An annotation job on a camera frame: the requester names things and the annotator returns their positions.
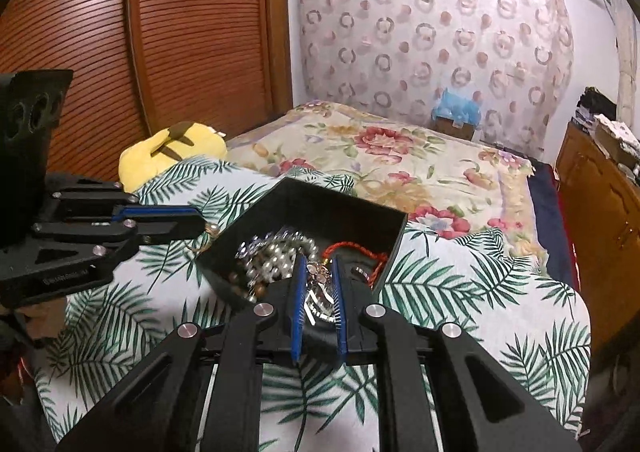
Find clear crystal bracelet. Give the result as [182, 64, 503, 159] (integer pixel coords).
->
[236, 232, 287, 259]

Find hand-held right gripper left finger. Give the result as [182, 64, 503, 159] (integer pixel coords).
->
[55, 254, 308, 452]

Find grey bangle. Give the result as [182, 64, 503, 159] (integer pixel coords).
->
[350, 264, 384, 289]

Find ring pattern curtain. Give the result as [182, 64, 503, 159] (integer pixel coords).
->
[297, 0, 575, 157]

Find red clothing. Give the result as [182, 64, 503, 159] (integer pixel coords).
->
[0, 339, 33, 408]

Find silver tassel necklace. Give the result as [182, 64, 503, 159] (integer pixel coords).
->
[304, 263, 342, 329]

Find black jewelry box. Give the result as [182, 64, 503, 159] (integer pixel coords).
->
[196, 177, 410, 311]

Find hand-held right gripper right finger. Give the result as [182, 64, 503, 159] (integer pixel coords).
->
[331, 253, 583, 452]

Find red braided cord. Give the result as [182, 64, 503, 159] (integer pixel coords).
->
[320, 241, 391, 267]

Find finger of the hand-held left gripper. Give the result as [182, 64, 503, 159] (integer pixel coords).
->
[46, 173, 207, 235]
[31, 218, 202, 279]

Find large white pearl necklace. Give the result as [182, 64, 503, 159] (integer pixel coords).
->
[247, 237, 321, 285]

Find blue plastic bag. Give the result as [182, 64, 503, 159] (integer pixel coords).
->
[431, 88, 483, 125]

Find yellow plush pillow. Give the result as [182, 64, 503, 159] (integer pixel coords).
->
[118, 121, 228, 193]

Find pile of papers and boxes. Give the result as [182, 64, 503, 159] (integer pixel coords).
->
[592, 114, 640, 173]

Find person's left hand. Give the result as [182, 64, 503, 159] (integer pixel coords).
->
[22, 299, 69, 340]

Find stack of folded clothes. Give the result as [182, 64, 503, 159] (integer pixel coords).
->
[572, 86, 618, 137]

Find dark blue bed sheet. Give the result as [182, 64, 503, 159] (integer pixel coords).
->
[525, 164, 583, 293]

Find gold bangle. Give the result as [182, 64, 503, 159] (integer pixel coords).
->
[186, 224, 222, 253]

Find floral bedspread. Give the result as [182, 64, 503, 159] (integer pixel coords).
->
[225, 100, 548, 263]

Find green leaf print blanket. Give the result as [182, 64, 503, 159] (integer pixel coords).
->
[30, 157, 593, 452]

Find brown wooden bead bracelet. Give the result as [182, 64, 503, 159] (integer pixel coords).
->
[227, 272, 267, 303]

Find brown slatted wardrobe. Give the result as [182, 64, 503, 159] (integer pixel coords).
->
[0, 0, 293, 183]

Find wooden cabinet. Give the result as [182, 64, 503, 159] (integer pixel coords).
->
[555, 122, 640, 348]

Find cardboard box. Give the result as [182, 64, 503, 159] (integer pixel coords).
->
[434, 116, 476, 141]

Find white lace curtain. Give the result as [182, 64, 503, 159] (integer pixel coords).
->
[615, 0, 640, 105]

